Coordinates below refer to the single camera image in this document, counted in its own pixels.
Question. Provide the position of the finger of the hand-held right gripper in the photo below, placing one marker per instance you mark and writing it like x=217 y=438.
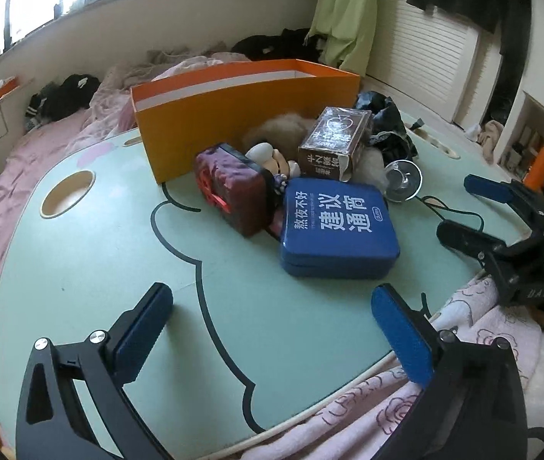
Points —
x=488 y=187
x=464 y=237

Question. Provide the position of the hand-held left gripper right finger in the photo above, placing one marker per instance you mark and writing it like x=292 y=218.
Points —
x=401 y=335

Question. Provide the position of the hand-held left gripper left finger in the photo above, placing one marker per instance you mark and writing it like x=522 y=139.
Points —
x=140 y=335

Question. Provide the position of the black lace cloth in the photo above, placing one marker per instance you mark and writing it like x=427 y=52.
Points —
x=387 y=124

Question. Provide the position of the blue tin box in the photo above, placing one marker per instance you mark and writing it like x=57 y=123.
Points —
x=339 y=230

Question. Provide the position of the brown printed carton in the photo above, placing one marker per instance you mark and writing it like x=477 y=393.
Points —
x=334 y=139

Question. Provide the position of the dark red pouch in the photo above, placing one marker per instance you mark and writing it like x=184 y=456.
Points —
x=238 y=191

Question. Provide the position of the cartoon doll figurine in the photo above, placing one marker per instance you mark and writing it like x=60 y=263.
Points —
x=265 y=153

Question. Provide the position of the beige fur ball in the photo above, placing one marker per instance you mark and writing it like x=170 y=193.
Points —
x=277 y=127

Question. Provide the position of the orange cardboard box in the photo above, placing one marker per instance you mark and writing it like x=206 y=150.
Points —
x=214 y=120

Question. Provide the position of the beige cloth bundle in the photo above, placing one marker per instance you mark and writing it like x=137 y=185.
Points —
x=491 y=139

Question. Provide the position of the orange bottle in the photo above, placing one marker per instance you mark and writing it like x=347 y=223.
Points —
x=539 y=167

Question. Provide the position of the white shelf unit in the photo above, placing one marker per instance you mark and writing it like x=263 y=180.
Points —
x=516 y=120

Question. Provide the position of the silver metal bowl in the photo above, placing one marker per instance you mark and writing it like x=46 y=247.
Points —
x=404 y=182

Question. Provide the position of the floral pink white blanket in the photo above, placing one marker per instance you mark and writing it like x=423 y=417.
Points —
x=483 y=326

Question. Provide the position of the white louvered door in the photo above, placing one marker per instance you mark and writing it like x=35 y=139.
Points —
x=425 y=57

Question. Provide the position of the light green curtain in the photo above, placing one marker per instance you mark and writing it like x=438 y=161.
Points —
x=348 y=19

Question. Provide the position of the small black clothes pile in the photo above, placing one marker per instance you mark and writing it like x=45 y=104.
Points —
x=66 y=96

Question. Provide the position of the large black clothes pile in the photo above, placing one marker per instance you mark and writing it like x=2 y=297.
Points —
x=277 y=45

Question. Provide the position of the beige crumpled cloth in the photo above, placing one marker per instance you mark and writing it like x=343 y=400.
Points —
x=166 y=56

